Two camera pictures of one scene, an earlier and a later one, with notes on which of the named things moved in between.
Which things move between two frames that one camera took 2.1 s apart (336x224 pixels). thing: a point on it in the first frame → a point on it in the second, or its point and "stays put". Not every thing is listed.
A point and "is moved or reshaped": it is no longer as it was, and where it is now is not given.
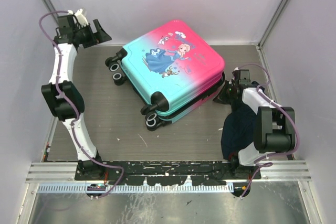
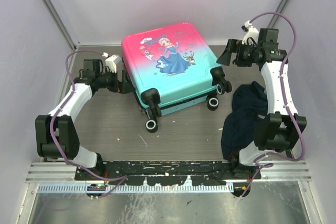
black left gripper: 100,36 → 123,87
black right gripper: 221,97 → 233,45
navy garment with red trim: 238,131 stays put
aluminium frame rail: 65,172 stays put
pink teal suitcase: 179,68 is moved or reshaped
